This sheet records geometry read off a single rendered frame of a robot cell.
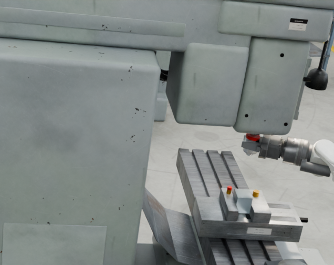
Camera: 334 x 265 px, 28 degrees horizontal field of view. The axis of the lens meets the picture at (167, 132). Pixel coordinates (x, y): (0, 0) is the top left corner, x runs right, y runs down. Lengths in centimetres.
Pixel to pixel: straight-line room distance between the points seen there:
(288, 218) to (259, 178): 237
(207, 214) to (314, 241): 197
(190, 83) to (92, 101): 31
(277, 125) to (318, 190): 265
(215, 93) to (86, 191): 47
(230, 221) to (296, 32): 67
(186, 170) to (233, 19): 90
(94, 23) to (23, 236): 65
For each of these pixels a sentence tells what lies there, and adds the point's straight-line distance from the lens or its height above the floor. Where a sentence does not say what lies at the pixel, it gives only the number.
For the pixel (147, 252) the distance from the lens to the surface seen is 245.
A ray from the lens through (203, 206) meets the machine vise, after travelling 225.
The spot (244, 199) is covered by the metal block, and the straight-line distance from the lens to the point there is 222.
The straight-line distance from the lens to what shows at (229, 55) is 191.
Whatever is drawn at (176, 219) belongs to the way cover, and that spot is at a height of 87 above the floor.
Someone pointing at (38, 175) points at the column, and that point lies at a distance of 188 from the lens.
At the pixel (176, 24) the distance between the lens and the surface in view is 185.
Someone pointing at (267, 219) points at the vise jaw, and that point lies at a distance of 222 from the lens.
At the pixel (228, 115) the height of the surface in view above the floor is 138.
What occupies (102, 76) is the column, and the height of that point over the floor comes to 152.
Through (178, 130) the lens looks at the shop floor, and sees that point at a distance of 513.
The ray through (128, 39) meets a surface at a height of 159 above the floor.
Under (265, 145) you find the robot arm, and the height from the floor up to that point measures 126.
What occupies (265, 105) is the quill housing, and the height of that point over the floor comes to 142.
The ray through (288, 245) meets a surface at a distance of 243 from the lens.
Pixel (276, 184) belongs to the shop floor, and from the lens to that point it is 462.
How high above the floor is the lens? 215
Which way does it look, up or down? 25 degrees down
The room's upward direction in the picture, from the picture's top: 8 degrees clockwise
